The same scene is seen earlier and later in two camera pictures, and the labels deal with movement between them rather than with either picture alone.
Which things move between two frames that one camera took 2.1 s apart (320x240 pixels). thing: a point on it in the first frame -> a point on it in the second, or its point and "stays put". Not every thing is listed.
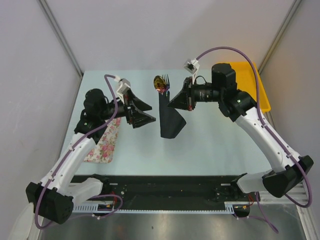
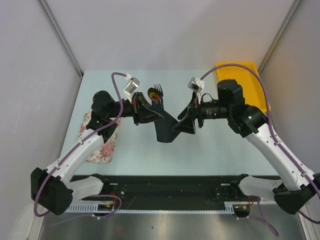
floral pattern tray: (103, 151) stays put
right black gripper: (185, 100) -> (187, 125)
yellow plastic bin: (246, 80) stays put
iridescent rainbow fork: (165, 79) -> (158, 87)
